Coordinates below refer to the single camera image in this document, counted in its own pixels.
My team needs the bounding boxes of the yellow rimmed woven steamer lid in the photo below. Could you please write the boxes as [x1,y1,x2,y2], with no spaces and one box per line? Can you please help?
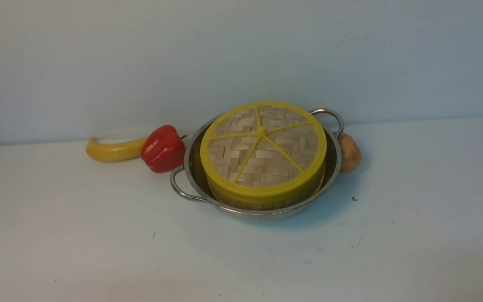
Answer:
[200,102,327,195]

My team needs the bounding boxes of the yellow rimmed bamboo steamer basket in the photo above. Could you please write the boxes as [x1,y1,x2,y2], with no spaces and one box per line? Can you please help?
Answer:
[208,174,324,211]

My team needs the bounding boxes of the stainless steel pot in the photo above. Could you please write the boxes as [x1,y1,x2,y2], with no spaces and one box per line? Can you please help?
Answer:
[169,108,344,222]

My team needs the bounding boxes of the red bell pepper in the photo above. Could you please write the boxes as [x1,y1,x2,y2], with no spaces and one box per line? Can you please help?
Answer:
[140,125,187,174]

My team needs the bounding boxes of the brown potato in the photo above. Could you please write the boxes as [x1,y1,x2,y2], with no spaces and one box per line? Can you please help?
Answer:
[333,131,362,173]

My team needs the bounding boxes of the yellow banana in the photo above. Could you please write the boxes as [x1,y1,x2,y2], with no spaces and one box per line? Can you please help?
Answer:
[86,137,146,163]

